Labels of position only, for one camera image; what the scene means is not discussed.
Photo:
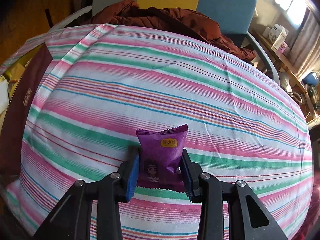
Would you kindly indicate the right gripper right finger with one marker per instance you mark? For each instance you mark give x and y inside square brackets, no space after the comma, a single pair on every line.
[248,217]

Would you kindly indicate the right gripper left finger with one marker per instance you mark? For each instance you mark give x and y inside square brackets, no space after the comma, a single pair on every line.
[71,216]

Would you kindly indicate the striped bed sheet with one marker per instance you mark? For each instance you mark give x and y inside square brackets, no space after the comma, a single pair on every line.
[107,81]

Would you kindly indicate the blue round chair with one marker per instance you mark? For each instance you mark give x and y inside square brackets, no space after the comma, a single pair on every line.
[312,78]

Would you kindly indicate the wooden desk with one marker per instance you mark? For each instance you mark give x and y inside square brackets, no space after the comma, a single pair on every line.
[282,64]

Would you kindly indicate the pink small box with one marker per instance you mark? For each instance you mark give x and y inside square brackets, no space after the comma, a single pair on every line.
[283,49]

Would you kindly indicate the white product box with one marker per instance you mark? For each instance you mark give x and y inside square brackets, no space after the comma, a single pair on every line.
[277,35]

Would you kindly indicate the dark red jacket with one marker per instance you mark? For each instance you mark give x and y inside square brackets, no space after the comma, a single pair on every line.
[176,20]

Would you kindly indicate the blue yellow grey armchair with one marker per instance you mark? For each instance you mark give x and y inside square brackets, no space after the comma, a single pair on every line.
[187,0]

